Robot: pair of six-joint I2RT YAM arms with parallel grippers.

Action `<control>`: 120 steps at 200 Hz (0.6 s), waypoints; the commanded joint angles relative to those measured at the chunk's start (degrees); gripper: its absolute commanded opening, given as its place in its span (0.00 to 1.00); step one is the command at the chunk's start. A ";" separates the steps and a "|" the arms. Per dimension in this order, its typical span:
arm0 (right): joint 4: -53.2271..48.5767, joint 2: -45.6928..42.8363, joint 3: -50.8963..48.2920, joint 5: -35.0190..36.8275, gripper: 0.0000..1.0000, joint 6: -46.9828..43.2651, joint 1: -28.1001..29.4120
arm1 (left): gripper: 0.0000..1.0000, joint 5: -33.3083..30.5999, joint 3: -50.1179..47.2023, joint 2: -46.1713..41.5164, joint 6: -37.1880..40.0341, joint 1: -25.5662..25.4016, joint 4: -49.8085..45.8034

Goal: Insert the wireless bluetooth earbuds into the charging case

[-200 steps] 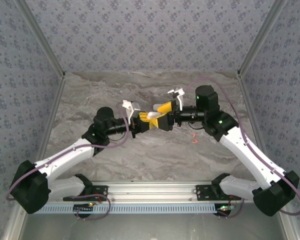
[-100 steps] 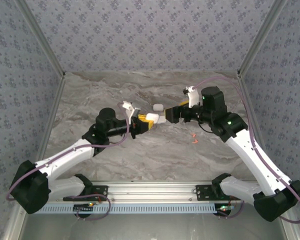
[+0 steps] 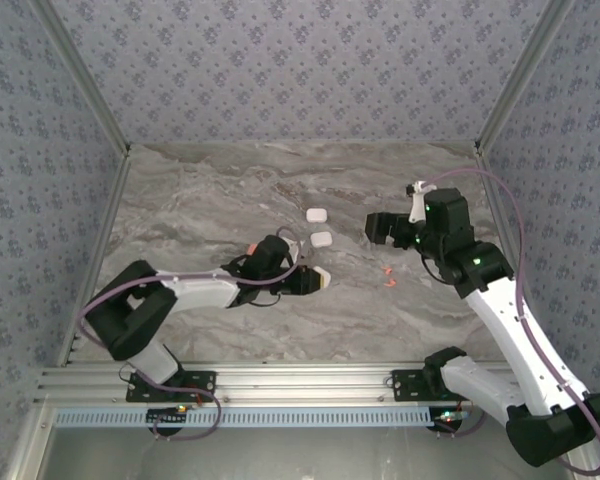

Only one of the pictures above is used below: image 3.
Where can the white earbud charging case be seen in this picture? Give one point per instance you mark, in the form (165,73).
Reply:
(321,239)
(316,215)

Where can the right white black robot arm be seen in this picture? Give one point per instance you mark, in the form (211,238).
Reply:
(497,325)

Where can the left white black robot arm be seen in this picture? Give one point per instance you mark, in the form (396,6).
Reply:
(205,295)

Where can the orange earbud charging case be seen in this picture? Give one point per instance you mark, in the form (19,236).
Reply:
(252,249)

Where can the grey metal base panel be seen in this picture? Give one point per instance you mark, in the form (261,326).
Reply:
(300,455)

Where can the aluminium table side rail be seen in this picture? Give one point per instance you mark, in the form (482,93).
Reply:
(498,210)
(99,250)

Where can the aluminium mounting rail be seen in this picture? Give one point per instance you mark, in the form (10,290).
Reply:
(300,382)

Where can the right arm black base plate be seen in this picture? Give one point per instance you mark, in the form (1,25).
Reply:
(405,385)

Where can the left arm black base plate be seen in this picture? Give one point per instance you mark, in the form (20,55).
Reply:
(205,382)

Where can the aluminium frame post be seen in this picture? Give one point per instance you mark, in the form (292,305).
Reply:
(85,75)
(522,75)

